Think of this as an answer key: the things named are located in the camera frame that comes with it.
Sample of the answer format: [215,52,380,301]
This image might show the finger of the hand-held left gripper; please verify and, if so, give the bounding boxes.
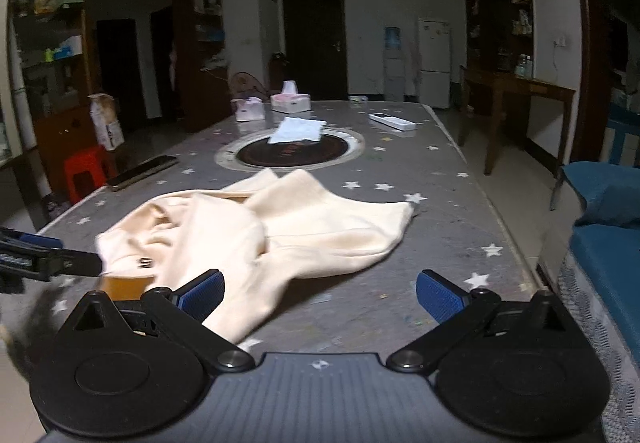
[32,249,104,280]
[0,226,64,250]

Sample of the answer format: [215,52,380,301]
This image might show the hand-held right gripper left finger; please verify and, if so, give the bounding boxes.
[55,269,256,371]

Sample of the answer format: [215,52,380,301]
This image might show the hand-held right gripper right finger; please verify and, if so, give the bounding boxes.
[386,269,586,372]

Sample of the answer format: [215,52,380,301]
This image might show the cream sweatshirt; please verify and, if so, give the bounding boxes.
[95,168,415,344]

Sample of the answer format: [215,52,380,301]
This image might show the red plastic stool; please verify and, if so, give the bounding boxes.
[63,146,119,205]

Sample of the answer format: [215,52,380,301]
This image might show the black smartphone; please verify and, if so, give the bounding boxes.
[107,154,178,191]

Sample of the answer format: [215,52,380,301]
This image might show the white printed paper bag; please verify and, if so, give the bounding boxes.
[88,93,126,151]

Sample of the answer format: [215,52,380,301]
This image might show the round black table hob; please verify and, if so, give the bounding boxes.
[215,126,366,172]

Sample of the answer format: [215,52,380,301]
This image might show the blue sofa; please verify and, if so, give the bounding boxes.
[537,218,640,443]

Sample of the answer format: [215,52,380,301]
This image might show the white remote control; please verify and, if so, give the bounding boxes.
[369,112,417,132]

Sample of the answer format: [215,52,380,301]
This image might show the white pink tissue pack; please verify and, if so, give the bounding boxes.
[231,97,265,123]

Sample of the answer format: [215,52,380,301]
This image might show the white folded paper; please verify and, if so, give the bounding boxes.
[267,117,328,145]

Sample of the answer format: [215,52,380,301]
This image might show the blue cushion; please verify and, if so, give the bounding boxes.
[559,161,640,229]

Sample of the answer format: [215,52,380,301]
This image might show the pink tissue box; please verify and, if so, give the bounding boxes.
[270,80,312,114]

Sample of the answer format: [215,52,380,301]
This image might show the electric floor fan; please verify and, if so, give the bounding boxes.
[228,72,268,99]

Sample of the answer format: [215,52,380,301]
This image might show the brown wooden side table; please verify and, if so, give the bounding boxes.
[457,66,577,179]

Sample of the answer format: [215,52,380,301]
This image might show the water dispenser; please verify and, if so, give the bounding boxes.
[382,26,405,100]

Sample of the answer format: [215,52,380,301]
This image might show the white refrigerator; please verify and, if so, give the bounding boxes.
[417,18,452,110]

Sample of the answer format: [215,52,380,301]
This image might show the dark wooden chair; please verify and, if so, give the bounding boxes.
[267,52,290,93]

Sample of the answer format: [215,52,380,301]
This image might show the dark wooden door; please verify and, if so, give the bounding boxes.
[281,0,348,100]

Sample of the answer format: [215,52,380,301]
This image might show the dark wooden shelf unit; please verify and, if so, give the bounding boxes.
[465,0,533,79]

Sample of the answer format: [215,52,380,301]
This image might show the dark wooden arched wall cabinet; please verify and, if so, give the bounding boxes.
[7,0,231,224]

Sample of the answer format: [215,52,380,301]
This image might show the blue chair frame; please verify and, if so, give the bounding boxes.
[607,104,640,168]

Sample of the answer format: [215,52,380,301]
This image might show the dark wooden door frame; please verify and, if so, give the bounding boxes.
[570,0,640,164]

